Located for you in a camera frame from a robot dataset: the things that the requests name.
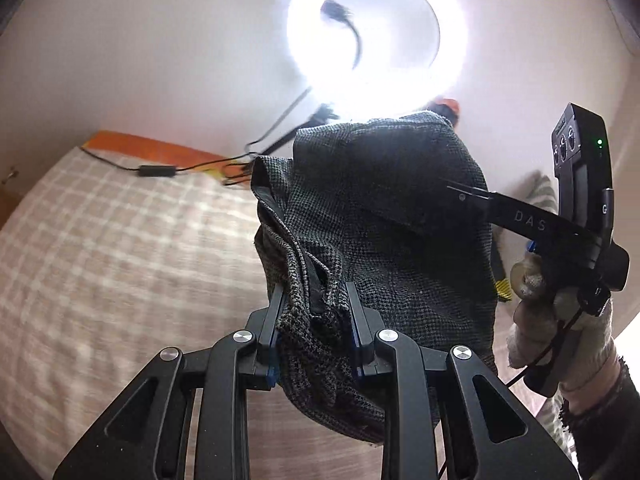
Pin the phone clamp in ring light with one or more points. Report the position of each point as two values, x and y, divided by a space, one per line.
336 12

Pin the black garment yellow stripes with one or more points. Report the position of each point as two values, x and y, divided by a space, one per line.
502 282

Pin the green striped pillow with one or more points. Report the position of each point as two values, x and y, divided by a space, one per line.
542 193

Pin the right gloved hand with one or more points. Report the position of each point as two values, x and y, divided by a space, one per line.
594 369

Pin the orange bed sheet edge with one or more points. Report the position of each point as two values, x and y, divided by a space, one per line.
128 152

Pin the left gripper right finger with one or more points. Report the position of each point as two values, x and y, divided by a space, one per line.
446 414

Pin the grey houndstooth pants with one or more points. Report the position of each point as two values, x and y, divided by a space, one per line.
364 207

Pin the right forearm dark sleeve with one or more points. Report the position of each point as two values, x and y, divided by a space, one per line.
607 435

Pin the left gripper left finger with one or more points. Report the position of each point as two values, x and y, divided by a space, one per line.
184 415

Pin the black mini tripod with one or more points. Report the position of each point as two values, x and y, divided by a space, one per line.
321 117

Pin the white ring light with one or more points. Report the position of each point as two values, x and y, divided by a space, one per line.
412 51

